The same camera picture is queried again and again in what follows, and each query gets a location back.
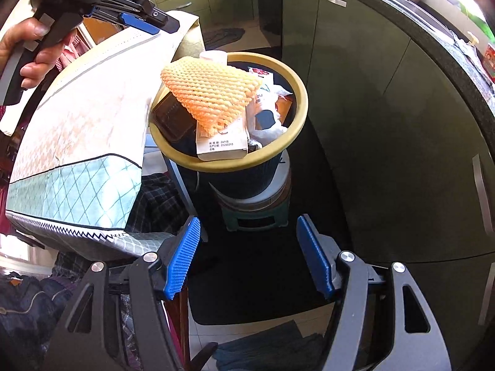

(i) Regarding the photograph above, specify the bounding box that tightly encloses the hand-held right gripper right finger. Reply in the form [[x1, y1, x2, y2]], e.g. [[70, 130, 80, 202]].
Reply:
[[296, 214, 453, 371]]

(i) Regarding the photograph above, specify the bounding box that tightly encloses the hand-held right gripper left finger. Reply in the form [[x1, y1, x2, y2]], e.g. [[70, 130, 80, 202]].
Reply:
[[42, 216, 202, 371]]

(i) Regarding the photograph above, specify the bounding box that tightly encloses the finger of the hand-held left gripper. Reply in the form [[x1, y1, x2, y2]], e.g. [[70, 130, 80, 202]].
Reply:
[[90, 5, 180, 35]]

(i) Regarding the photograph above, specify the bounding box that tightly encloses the orange foam fruit net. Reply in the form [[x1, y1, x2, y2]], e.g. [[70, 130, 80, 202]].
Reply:
[[160, 57, 260, 132]]

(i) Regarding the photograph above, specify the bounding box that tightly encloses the yellow rimmed blue trash bin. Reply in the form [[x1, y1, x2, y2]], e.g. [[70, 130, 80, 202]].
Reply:
[[149, 51, 309, 200]]

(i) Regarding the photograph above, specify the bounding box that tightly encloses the white paper carton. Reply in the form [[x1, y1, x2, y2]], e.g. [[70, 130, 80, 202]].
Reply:
[[196, 104, 250, 161]]

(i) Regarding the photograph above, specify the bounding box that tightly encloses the person's left hand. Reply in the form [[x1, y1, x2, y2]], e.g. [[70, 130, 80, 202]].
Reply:
[[0, 18, 78, 89]]

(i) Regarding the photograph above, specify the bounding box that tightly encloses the dark plaid cloth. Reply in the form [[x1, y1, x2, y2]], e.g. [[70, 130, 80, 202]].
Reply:
[[127, 174, 195, 237]]

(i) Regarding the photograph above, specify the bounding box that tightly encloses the black floor mat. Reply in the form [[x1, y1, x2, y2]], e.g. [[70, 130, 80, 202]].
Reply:
[[187, 124, 349, 326]]

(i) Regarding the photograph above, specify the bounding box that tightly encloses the brown wooden leg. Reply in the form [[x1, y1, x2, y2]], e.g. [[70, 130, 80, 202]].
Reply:
[[164, 290, 192, 371]]

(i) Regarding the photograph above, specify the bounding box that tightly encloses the red checkered cloth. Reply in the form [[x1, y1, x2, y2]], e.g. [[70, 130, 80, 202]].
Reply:
[[58, 33, 88, 71]]

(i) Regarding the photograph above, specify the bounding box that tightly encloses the grey metal table leg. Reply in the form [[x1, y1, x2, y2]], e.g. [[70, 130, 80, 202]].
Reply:
[[166, 158, 199, 218]]

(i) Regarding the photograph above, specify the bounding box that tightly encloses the green plastic stool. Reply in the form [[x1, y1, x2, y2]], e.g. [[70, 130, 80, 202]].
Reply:
[[215, 152, 293, 233]]

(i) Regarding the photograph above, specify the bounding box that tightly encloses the dark oval floor mat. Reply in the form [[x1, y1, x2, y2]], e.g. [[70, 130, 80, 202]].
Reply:
[[203, 27, 245, 48]]

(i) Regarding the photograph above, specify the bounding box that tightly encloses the grey floor cloth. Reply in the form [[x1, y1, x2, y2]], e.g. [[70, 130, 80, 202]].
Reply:
[[213, 319, 326, 371]]

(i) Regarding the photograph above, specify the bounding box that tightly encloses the beige and teal patterned tablecloth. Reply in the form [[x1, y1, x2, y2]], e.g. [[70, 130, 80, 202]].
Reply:
[[0, 11, 202, 262]]

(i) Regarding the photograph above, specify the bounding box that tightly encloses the white plastic bag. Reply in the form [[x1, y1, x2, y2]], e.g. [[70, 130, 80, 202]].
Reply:
[[247, 81, 295, 148]]

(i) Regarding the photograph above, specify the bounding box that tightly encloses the green kitchen cabinet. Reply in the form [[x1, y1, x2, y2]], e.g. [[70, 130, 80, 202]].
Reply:
[[255, 0, 495, 334]]

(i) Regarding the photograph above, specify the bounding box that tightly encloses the dark blue cloth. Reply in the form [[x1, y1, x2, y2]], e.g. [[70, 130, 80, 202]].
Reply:
[[0, 271, 80, 371]]

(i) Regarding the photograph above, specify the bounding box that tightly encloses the grey dish cloth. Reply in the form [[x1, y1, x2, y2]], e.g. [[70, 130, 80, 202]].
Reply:
[[449, 27, 495, 98]]

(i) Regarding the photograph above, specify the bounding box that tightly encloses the red box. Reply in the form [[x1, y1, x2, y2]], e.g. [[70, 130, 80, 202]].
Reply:
[[483, 42, 495, 83]]

